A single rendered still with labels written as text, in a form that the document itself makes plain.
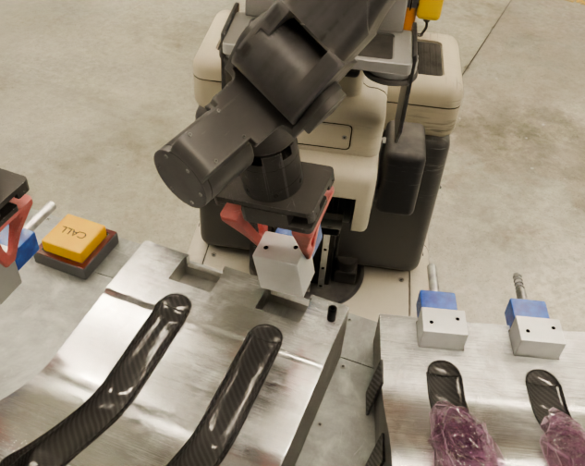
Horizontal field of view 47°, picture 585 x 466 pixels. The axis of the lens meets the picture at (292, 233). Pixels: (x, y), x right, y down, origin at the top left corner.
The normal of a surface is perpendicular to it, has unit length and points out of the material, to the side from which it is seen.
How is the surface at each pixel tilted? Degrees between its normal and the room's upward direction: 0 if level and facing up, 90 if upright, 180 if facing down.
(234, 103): 32
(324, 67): 66
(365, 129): 98
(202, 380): 3
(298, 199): 11
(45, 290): 0
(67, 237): 0
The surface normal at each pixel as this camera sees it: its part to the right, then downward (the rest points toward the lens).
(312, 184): -0.12, -0.67
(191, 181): -0.62, 0.62
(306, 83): -0.25, 0.27
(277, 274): -0.36, 0.71
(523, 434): 0.08, -0.97
